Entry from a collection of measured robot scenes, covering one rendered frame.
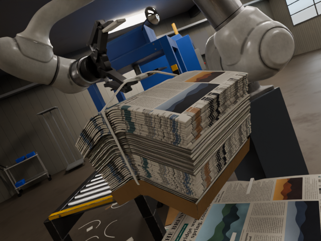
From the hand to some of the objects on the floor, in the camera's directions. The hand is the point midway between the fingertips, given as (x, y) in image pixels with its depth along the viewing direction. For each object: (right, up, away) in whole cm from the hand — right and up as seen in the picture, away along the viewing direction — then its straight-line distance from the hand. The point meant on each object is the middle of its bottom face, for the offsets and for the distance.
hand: (129, 49), depth 59 cm
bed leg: (+30, -121, +56) cm, 137 cm away
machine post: (+82, -66, +238) cm, 260 cm away
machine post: (-7, -111, +204) cm, 232 cm away
